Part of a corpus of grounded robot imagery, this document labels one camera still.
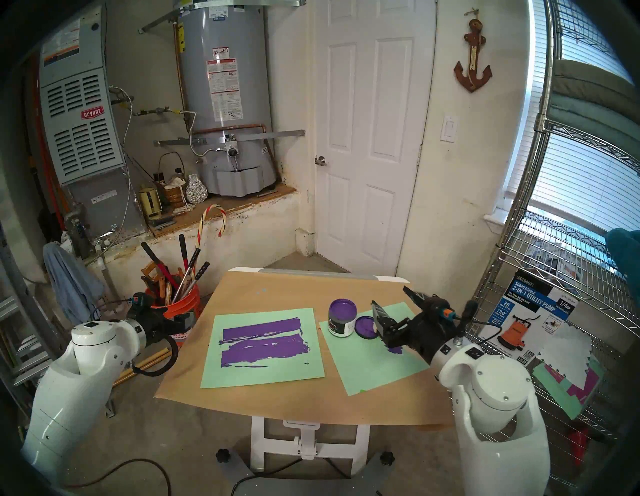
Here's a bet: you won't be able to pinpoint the olive green cushion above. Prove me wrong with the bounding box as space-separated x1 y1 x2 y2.
552 59 640 111

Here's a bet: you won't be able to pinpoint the wooden dowel sticks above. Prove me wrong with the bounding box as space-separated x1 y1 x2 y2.
112 346 172 387

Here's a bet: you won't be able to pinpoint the white window blinds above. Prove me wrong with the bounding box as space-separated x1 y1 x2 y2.
502 0 640 233

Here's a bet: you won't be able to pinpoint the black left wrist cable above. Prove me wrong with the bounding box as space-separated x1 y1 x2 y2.
131 334 179 377

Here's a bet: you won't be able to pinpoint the magenta paper sheet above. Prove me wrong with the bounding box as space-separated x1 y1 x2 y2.
550 365 601 406

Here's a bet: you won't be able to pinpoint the rusty anchor wall decoration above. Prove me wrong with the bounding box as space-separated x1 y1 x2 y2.
453 7 493 93

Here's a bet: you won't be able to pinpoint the utility pump box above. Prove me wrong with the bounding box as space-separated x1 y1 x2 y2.
477 270 581 366

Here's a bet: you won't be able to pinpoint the white panel door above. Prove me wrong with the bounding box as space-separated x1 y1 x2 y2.
314 0 438 277

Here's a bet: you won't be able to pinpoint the white scalloped paper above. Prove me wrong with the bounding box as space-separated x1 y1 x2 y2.
537 322 594 387

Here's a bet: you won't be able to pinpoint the grey metal ladder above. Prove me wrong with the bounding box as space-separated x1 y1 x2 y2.
0 220 66 401

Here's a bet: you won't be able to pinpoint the brown kraft paper cover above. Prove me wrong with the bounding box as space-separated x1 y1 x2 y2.
154 270 456 432

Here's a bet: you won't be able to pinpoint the grey water heater tank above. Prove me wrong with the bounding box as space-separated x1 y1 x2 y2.
172 0 278 197

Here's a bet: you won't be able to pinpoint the white window sill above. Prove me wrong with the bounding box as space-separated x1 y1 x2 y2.
483 212 516 236

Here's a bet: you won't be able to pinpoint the foil-wrapped bundle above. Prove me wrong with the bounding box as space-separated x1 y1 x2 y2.
185 173 208 204

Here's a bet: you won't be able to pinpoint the teal green cushion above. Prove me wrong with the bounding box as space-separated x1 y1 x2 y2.
542 92 640 173

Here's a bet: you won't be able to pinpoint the black-grip metal tool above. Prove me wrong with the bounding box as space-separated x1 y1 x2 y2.
181 261 211 298
172 248 201 301

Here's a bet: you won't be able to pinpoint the wooden ledge board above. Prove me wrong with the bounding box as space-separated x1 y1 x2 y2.
147 184 297 238

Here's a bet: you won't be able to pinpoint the yellow jug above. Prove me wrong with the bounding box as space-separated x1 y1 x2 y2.
138 186 163 220

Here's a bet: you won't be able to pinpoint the green paper stack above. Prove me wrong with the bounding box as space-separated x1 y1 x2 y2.
531 362 583 420

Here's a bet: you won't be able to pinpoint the red plastic object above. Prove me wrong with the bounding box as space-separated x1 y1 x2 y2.
569 427 591 463

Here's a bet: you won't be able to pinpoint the grey Bryant furnace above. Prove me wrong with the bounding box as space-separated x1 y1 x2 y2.
37 5 146 241

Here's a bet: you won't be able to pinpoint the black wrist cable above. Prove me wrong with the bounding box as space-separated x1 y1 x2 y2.
131 334 179 377
452 300 479 346

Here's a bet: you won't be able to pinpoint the striped candy cane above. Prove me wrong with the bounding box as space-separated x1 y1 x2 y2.
192 204 227 281

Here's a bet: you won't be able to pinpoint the orange plastic bucket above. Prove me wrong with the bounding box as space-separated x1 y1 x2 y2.
145 285 202 346

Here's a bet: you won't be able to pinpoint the blue hanging cloth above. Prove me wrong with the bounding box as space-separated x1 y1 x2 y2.
42 241 106 326

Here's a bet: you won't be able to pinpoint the black floor cable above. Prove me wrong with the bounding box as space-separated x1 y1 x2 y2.
65 457 173 496

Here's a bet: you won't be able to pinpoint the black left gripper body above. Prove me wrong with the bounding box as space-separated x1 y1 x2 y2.
145 305 177 345

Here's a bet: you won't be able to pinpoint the light green paper sheet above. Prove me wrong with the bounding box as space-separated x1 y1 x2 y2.
200 307 326 390
319 301 447 397

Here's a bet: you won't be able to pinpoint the black base cable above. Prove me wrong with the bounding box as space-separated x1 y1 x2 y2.
231 457 306 496

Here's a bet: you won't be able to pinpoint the teal fabric object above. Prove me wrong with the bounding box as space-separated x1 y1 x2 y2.
605 227 640 286

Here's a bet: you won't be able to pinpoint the purple paint jar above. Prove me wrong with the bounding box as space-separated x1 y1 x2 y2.
327 298 358 338

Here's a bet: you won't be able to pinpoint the white PVC pipe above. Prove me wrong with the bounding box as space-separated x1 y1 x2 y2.
95 255 121 303

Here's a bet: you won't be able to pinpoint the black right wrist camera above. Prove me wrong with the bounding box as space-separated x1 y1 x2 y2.
427 297 458 323

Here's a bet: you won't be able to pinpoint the metal heater strap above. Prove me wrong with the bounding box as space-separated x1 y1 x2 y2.
154 130 306 147

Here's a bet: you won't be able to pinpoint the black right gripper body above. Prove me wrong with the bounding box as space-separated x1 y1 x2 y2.
387 307 455 366

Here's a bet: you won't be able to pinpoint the chrome wire shelf rack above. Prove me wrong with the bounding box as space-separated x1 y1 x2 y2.
450 0 640 491

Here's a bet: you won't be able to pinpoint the wicker basket with handle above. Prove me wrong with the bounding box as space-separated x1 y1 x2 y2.
157 151 187 208

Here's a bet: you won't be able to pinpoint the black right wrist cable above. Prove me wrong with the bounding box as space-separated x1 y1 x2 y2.
452 300 479 346

